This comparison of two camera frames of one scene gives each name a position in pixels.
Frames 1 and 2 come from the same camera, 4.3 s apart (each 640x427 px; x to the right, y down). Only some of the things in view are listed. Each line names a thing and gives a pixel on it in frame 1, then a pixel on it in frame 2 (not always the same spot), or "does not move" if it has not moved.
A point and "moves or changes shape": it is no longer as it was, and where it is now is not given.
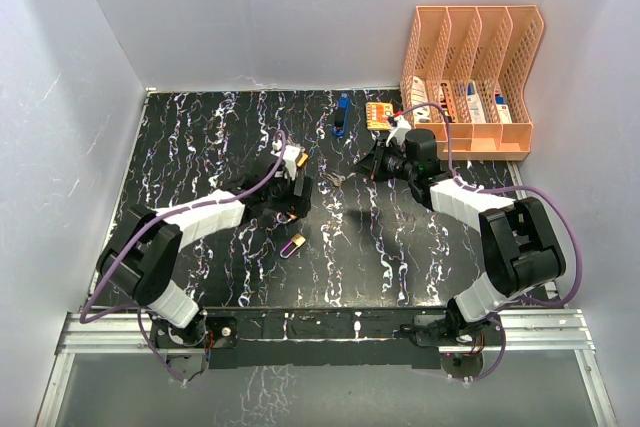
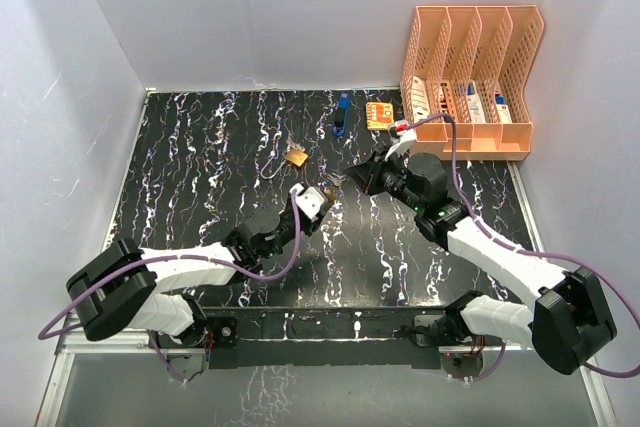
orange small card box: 377,115 does not move
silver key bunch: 336,179 does not move
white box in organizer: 419,97 does not move
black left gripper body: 280,197 to 287,225
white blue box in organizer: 476,112 does not move
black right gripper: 383,151 to 367,175
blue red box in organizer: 503,110 does not move
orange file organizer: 473,61 does not move
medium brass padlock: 292,217 moves or changes shape
